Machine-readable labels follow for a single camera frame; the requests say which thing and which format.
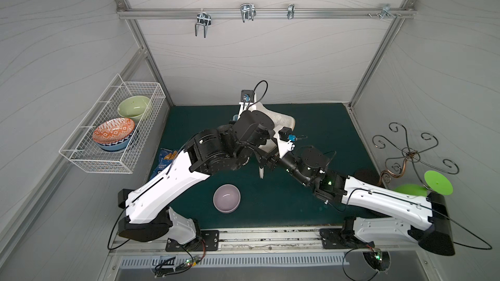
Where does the orange patterned bowl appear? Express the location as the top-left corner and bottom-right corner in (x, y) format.
(92, 118), (135, 144)

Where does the small metal hook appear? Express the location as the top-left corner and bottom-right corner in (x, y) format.
(287, 4), (295, 20)

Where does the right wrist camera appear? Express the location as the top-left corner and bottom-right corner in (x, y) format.
(273, 127), (296, 159)

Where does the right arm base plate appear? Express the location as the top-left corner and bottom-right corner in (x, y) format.
(319, 228), (375, 250)

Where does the middle metal hook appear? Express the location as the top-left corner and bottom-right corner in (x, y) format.
(240, 3), (257, 23)

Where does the white wire wall basket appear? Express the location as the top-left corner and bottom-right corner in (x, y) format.
(59, 75), (165, 174)

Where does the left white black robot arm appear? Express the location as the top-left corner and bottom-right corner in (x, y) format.
(117, 111), (275, 245)

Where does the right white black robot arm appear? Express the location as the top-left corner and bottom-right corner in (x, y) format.
(259, 147), (455, 256)

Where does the cream mesh laundry bag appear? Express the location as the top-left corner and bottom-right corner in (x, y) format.
(249, 103), (296, 179)

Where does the white slotted cable duct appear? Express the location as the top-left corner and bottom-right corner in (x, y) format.
(120, 252), (350, 270)

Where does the dark green table mat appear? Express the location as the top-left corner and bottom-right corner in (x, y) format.
(159, 104), (375, 229)

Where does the green round disc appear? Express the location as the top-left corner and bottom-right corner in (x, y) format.
(424, 170), (454, 196)

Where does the blue snack bag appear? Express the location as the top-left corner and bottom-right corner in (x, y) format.
(149, 148), (178, 180)

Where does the left double metal hook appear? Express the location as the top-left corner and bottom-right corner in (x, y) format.
(195, 12), (212, 38)

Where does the green ceramic bowl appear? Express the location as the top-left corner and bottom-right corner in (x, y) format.
(117, 96), (152, 124)

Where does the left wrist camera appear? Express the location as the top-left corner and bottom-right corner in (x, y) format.
(238, 90), (256, 116)

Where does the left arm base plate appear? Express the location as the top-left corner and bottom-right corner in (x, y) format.
(165, 230), (220, 252)

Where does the lilac ceramic bowl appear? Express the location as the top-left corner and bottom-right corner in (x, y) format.
(213, 184), (241, 213)

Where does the black scrolled metal stand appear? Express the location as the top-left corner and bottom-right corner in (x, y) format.
(372, 122), (460, 193)

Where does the right metal hook bracket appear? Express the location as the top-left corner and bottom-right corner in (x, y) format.
(367, 5), (402, 20)

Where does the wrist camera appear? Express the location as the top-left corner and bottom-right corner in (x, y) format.
(273, 127), (296, 159)
(238, 90), (256, 116)

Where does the blue bowl under orange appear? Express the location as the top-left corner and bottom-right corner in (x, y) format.
(96, 135), (132, 152)

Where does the aluminium rail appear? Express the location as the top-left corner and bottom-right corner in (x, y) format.
(109, 224), (430, 256)
(117, 7), (417, 21)

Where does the aluminium front rail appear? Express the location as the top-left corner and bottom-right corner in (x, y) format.
(109, 224), (430, 256)

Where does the aluminium top rail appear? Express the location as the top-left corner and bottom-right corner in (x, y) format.
(117, 7), (417, 21)

